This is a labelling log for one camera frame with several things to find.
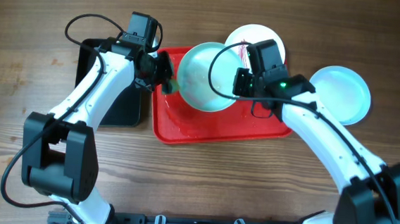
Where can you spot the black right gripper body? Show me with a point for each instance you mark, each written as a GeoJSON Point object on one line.
{"type": "Point", "coordinates": [245, 83]}

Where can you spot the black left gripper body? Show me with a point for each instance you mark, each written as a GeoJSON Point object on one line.
{"type": "Point", "coordinates": [161, 68]}

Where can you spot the green yellow sponge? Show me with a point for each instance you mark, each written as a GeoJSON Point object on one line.
{"type": "Point", "coordinates": [169, 87]}

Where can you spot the white plate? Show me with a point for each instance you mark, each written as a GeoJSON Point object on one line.
{"type": "Point", "coordinates": [206, 76]}
{"type": "Point", "coordinates": [344, 93]}
{"type": "Point", "coordinates": [254, 33]}

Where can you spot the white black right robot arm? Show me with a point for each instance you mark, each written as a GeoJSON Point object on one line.
{"type": "Point", "coordinates": [369, 189]}

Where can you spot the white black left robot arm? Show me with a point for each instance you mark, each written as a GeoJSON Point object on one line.
{"type": "Point", "coordinates": [59, 157]}

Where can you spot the black water tray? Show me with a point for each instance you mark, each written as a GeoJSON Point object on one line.
{"type": "Point", "coordinates": [125, 110]}

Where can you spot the red serving tray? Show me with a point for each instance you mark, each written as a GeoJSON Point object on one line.
{"type": "Point", "coordinates": [176, 122]}

